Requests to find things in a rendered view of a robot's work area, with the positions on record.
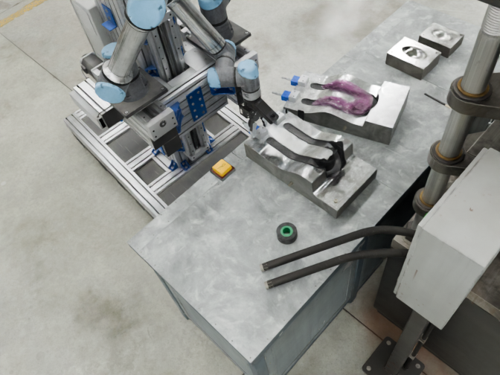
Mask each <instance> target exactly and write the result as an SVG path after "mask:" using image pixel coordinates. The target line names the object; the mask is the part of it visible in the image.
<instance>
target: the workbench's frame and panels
mask: <svg viewBox="0 0 500 375"><path fill-rule="evenodd" d="M493 121H494V120H493V119H489V118H480V117H474V120H473V122H472V125H471V127H470V129H469V132H468V134H472V133H477V132H483V131H486V129H487V128H488V127H489V126H490V125H488V123H489V122H490V123H492V122H493ZM430 171H431V168H430V166H428V167H427V168H426V169H425V171H424V172H423V173H422V174H421V175H420V176H419V177H418V179H417V180H416V181H415V182H414V183H413V184H412V185H411V187H410V188H409V189H408V190H407V191H406V192H405V193H404V194H403V195H402V196H401V197H400V198H399V199H398V200H397V202H396V203H395V204H394V205H393V206H392V207H391V209H390V210H389V211H388V212H387V213H386V214H385V215H384V217H383V218H382V219H381V220H380V221H379V222H378V223H377V224H376V225H375V226H380V225H392V226H399V227H403V226H404V225H405V224H406V223H407V222H408V221H409V220H410V219H411V218H412V217H413V215H414V214H415V213H416V212H415V210H414V209H413V205H412V202H413V199H414V195H415V194H416V192H417V191H418V190H419V189H421V188H424V187H425V186H426V182H427V179H428V177H429V174H430ZM395 236H396V234H375V235H371V236H367V237H364V238H363V240H362V241H361V242H360V243H359V244H358V245H357V246H356V248H355V249H354V250H353V251H352V252H354V251H362V250H368V249H390V248H391V243H392V240H393V239H394V237H395ZM130 247H131V246H130ZM131 248H132V247H131ZM133 250H134V249H133ZM134 251H135V250H134ZM135 252H136V251H135ZM136 253H137V252H136ZM137 254H138V253H137ZM138 255H139V254H138ZM139 256H140V255H139ZM140 257H141V256H140ZM141 258H142V257H141ZM142 259H143V260H144V261H145V262H146V263H147V264H148V265H149V266H150V267H151V268H152V269H153V270H154V272H155V273H156V274H157V276H158V278H159V280H160V281H161V282H162V284H163V285H164V287H165V289H166V290H167V292H168V293H169V295H170V297H171V298H172V299H173V301H174V303H175V304H176V306H177V307H178V308H179V310H180V312H181V313H182V315H183V316H184V317H185V318H186V319H187V320H189V319H190V320H191V321H192V322H193V323H194V324H195V325H196V326H197V327H198V328H199V329H200V330H201V331H202V332H203V333H204V334H205V335H206V336H207V337H208V338H209V339H210V340H211V341H212V342H213V343H214V344H215V345H216V346H217V347H218V348H219V349H220V350H221V351H222V352H223V353H224V354H225V355H226V356H227V357H228V358H229V359H230V360H231V361H232V362H233V363H234V364H235V365H236V366H237V367H238V368H239V369H240V370H241V371H242V372H243V373H244V374H245V375H287V374H288V372H289V371H290V370H291V369H292V367H293V366H294V365H295V364H296V363H297V361H298V360H299V359H300V358H301V357H302V356H303V355H304V354H305V353H306V351H307V350H308V349H309V348H310V346H311V345H312V344H313V343H314V342H315V340H316V339H317V338H318V337H319V336H320V335H321V334H322V333H323V332H324V330H325V329H326V328H327V327H328V325H329V324H330V323H331V322H332V321H333V319H334V318H335V317H336V316H337V315H338V314H339V313H340V312H341V311H342V309H343V308H344V307H345V306H346V304H347V303H350V304H351V303H352V302H353V300H354V299H355V298H356V294H357V292H358V291H359V289H360V288H361V287H362V286H363V285H364V283H365V282H366V281H367V280H368V278H369V277H370V276H371V275H372V274H373V273H374V272H375V271H376V270H377V268H378V267H379V266H380V265H381V264H382V262H383V261H384V260H385V259H386V257H374V258H366V259H361V260H353V261H350V262H346V263H343V264H340V265H339V266H338V267H337V268H336V270H335V271H334V272H333V273H332V274H331V275H330V276H329V278H328V279H326V281H325V282H323V284H322V285H321V286H320V287H319V288H318V289H317V290H316V291H315V293H314V294H313V295H312V296H311V297H310V298H309V300H308V301H307V302H306V303H305V304H304V305H303V306H302V307H301V308H300V309H299V311H297V313H296V314H295V315H294V316H293V317H292V318H291V319H290V320H289V321H288V323H287V324H286V325H285V326H284V327H283V328H282V329H281V331H280V332H279V333H278V334H277V335H276V336H275V337H274V338H273V340H271V341H270V343H268V344H267V346H266V347H265V348H264V349H263V350H262V351H261V352H260V354H259V355H258V356H257V357H256V358H255V359H254V361H253V362H252V363H250V362H249V361H248V360H247V359H246V358H245V357H244V356H243V355H242V354H241V353H240V352H239V351H238V350H237V349H236V348H235V347H234V346H232V345H231V344H230V343H229V342H228V341H227V340H226V339H225V338H224V337H223V336H222V335H221V334H220V333H219V332H218V331H217V330H216V329H215V328H214V327H213V326H212V325H211V324H210V323H209V322H208V321H207V320H206V319H205V318H204V317H202V316H201V315H200V314H199V313H198V312H197V311H196V310H195V309H194V308H193V307H192V306H191V305H190V304H189V303H188V302H187V301H186V300H185V299H184V298H183V297H182V296H181V295H180V294H179V293H178V292H177V291H176V290H175V289H174V288H173V287H172V286H171V285H170V284H169V283H168V282H167V281H166V280H165V279H164V278H163V277H162V276H161V275H160V274H159V273H158V272H157V271H156V270H155V269H154V268H153V267H152V266H151V265H150V264H149V263H148V262H147V261H146V260H145V259H144V258H142Z"/></svg>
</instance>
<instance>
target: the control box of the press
mask: <svg viewBox="0 0 500 375"><path fill-rule="evenodd" d="M499 252H500V152H499V151H497V150H494V149H493V148H489V149H487V148H483V149H482V151H481V152H480V153H479V154H478V155H477V156H476V157H475V158H474V160H473V161H472V162H471V163H470V164H469V166H468V167H467V168H466V169H465V171H464V172H463V173H462V174H461V175H460V176H459V177H458V178H457V179H456V181H455V182H454V183H453V184H452V186H451V187H450V188H449V189H448V191H447V192H445V194H444V195H443V196H442V197H441V198H440V199H439V201H438V202H437V203H436V204H435V206H434V207H433V208H432V209H431V210H430V212H428V213H427V214H426V215H425V216H424V218H423V219H422V221H421V222H420V223H419V224H418V226H417V230H416V231H415V234H414V237H413V240H412V242H411V245H410V248H409V250H408V254H407V256H406V259H405V262H404V264H403V267H402V270H401V273H400V276H399V277H398V279H397V284H396V286H395V288H394V293H395V294H396V297H397V298H399V299H400V300H401V301H402V302H404V303H405V304H407V305H408V306H409V307H411V308H412V309H413V311H412V313H411V315H410V317H409V319H408V321H407V323H406V325H405V327H404V329H403V331H402V333H401V335H400V337H399V340H398V342H397V343H396V342H395V341H394V340H393V339H392V338H391V337H389V336H386V337H385V338H384V339H383V341H382V342H381V343H380V345H379V346H378V347H377V349H376V350H375V351H374V352H373V353H372V355H371V356H370V357H369V359H368V360H367V361H366V363H365V364H364V365H363V366H362V371H363V372H364V373H365V374H367V375H420V374H421V372H422V371H423V369H424V368H425V365H424V364H423V363H422V362H421V361H420V360H419V359H417V358H416V355H417V353H418V351H419V350H420V348H421V347H422V345H423V344H424V343H425V342H426V340H427V339H428V336H429V334H430V332H431V331H432V329H433V328H434V326H436V327H438V328H439V329H441V330H442V329H443V328H444V326H445V325H446V323H447V322H448V320H449V319H450V318H451V317H452V315H453V314H454V313H455V311H456V310H457V308H459V306H460V305H461V303H462V302H463V300H464V299H465V297H467V295H468V294H469V292H470V291H471V289H472V288H473V287H474V286H475V284H476V283H477V282H478V280H479V279H480V277H481V276H482V275H483V274H484V272H485V271H486V269H487V268H488V266H489V265H490V264H491V263H492V261H493V260H494V258H495V257H496V255H497V254H498V253H499ZM429 322H430V324H429ZM428 324H429V326H428ZM427 326H428V327H427ZM426 327H427V328H426ZM425 329H426V331H425V332H424V330H425ZM423 332H424V333H423ZM418 340H419V342H418ZM417 342H418V343H417ZM416 344H417V345H416ZM415 345H416V347H415V349H414V350H413V348H414V346H415Z"/></svg>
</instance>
